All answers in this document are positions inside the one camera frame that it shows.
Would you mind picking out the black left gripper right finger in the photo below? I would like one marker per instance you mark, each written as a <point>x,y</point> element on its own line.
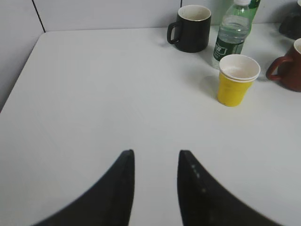
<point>205,202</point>

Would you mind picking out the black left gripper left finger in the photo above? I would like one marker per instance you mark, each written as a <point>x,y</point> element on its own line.
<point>107,203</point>

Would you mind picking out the yellow paper cup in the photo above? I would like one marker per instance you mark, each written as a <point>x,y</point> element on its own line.
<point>236,75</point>

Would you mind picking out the red ceramic mug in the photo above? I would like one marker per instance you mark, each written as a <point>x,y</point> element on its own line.
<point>287,69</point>

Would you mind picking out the black ceramic mug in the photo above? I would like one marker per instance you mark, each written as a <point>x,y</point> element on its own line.
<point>190,32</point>

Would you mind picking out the clear water bottle green label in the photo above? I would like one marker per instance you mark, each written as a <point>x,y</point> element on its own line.
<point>233,31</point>

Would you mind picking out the green soda bottle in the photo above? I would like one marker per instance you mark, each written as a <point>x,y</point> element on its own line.
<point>253,7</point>

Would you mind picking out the dark grey ceramic mug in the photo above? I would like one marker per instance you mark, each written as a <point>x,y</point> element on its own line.
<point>291,25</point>

